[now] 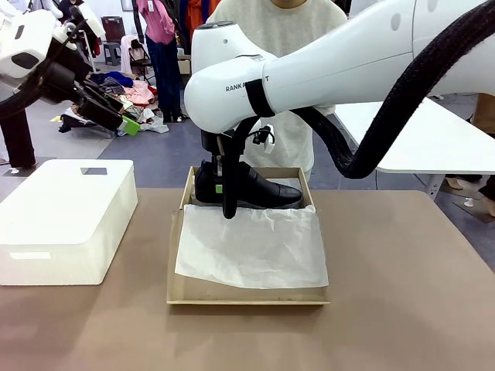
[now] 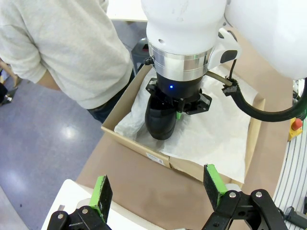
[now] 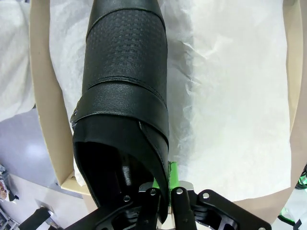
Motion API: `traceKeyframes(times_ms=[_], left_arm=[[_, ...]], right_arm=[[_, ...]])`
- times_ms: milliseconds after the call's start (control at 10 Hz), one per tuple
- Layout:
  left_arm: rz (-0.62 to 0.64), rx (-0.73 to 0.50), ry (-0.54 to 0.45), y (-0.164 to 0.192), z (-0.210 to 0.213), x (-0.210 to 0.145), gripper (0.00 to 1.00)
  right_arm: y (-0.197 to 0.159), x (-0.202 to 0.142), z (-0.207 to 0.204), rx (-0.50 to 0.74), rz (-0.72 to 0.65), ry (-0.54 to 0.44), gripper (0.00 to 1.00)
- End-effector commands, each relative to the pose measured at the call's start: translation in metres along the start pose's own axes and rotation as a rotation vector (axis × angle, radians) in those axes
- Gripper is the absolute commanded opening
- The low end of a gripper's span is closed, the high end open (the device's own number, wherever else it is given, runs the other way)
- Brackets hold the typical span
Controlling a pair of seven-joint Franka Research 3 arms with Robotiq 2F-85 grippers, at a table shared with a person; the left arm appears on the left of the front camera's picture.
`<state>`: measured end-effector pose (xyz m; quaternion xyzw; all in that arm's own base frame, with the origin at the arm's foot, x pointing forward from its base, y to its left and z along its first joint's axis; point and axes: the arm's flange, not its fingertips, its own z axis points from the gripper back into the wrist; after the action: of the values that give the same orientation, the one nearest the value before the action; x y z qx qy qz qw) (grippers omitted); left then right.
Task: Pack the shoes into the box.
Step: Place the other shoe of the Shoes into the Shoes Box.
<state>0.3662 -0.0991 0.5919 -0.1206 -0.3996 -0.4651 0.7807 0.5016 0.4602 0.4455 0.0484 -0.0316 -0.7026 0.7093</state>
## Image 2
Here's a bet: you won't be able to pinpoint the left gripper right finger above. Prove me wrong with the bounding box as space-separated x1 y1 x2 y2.
202 164 288 230

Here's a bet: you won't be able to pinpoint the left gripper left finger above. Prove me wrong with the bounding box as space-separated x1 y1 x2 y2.
47 174 113 230

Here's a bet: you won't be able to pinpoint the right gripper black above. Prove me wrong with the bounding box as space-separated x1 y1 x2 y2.
145 73 213 120

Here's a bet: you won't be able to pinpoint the black leather shoe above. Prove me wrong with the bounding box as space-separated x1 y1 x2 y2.
144 94 178 140

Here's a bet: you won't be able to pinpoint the brown cardboard shoe box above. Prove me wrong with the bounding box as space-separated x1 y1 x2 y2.
101 64 266 190

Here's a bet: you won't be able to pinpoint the person's right forearm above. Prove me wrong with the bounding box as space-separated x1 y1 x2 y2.
37 69 62 92

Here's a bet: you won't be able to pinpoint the white foam box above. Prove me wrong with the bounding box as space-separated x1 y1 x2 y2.
41 179 168 230

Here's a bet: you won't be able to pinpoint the bystander legs dark shoes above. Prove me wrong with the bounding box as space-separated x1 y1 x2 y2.
0 59 23 106

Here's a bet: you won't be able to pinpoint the white tissue wrapping paper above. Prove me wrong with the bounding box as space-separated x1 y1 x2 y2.
114 66 261 184

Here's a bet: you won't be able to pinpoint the beige thin tube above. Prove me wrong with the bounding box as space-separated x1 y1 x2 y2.
206 71 233 86

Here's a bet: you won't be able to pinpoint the grey round stool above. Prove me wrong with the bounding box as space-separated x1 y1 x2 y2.
130 37 151 75

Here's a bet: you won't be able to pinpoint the yellow red emergency stop button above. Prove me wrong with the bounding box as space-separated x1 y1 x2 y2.
287 117 304 141

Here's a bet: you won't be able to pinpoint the white side table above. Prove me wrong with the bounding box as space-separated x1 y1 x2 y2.
105 0 148 23

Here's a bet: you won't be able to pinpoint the person in grey sweater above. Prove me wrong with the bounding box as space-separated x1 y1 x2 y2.
0 0 135 124

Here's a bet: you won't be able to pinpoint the black cable connector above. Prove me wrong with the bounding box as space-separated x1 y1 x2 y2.
284 206 307 228

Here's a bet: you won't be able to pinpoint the aluminium rail frame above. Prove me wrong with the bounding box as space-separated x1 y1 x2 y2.
273 134 307 216

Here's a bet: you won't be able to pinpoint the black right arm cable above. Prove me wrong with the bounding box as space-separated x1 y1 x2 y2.
222 58 307 123

